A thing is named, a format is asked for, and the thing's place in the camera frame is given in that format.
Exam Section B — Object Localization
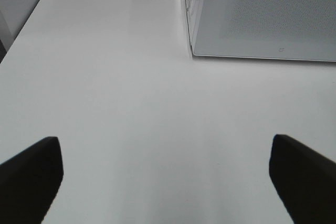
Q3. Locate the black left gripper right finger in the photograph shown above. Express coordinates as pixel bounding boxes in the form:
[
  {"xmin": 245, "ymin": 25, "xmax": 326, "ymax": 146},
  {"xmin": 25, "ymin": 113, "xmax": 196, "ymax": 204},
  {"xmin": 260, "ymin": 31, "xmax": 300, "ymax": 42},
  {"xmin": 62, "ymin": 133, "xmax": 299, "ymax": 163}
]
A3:
[{"xmin": 269, "ymin": 134, "xmax": 335, "ymax": 223}]

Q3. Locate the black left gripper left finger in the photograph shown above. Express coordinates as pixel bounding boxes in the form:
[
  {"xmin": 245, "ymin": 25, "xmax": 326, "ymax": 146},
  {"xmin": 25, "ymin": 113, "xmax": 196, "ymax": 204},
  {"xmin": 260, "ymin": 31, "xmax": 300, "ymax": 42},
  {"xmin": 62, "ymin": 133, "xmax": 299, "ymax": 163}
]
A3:
[{"xmin": 1, "ymin": 136, "xmax": 64, "ymax": 223}]

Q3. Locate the white microwave oven body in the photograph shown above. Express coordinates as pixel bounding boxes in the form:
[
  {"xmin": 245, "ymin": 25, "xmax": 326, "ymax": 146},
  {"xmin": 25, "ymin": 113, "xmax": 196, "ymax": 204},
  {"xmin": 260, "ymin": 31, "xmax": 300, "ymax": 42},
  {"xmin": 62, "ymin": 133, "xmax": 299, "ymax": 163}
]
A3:
[{"xmin": 185, "ymin": 0, "xmax": 204, "ymax": 56}]

